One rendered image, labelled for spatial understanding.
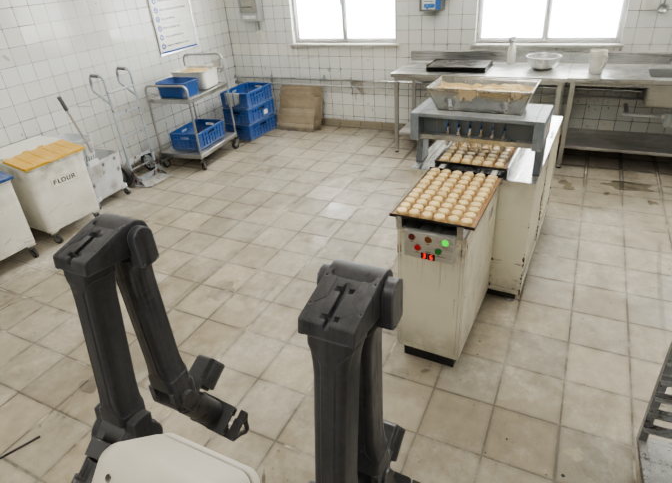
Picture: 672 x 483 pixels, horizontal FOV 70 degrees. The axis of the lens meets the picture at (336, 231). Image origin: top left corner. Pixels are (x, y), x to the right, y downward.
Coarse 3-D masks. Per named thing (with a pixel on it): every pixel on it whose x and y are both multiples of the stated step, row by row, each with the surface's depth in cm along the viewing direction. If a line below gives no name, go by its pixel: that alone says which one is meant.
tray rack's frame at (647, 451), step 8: (640, 440) 200; (648, 440) 199; (656, 440) 199; (640, 448) 197; (648, 448) 196; (656, 448) 196; (664, 448) 196; (640, 456) 194; (648, 456) 193; (656, 456) 193; (664, 456) 193; (640, 464) 192; (648, 464) 190; (656, 464) 190; (664, 464) 190; (648, 472) 188; (656, 472) 187; (664, 472) 187; (648, 480) 185; (656, 480) 185; (664, 480) 184
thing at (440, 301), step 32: (416, 224) 230; (480, 224) 240; (480, 256) 257; (416, 288) 244; (448, 288) 234; (480, 288) 277; (416, 320) 254; (448, 320) 244; (416, 352) 269; (448, 352) 254
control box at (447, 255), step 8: (408, 232) 226; (416, 232) 224; (424, 232) 224; (432, 232) 223; (408, 240) 228; (416, 240) 226; (424, 240) 224; (432, 240) 222; (440, 240) 220; (448, 240) 218; (408, 248) 231; (424, 248) 226; (432, 248) 224; (440, 248) 222; (448, 248) 220; (416, 256) 231; (440, 256) 224; (448, 256) 222
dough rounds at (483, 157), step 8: (464, 144) 296; (472, 144) 301; (448, 152) 287; (456, 152) 286; (464, 152) 285; (472, 152) 284; (480, 152) 284; (488, 152) 287; (496, 152) 281; (504, 152) 280; (512, 152) 285; (440, 160) 281; (448, 160) 279; (456, 160) 276; (464, 160) 274; (472, 160) 278; (480, 160) 274; (488, 160) 272; (496, 160) 276; (504, 160) 270; (504, 168) 265
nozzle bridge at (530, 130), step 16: (416, 112) 274; (432, 112) 271; (448, 112) 269; (464, 112) 267; (528, 112) 259; (544, 112) 257; (416, 128) 277; (432, 128) 282; (464, 128) 273; (496, 128) 264; (512, 128) 260; (528, 128) 256; (544, 128) 245; (416, 144) 294; (496, 144) 263; (512, 144) 259; (528, 144) 255; (544, 144) 261; (416, 160) 299
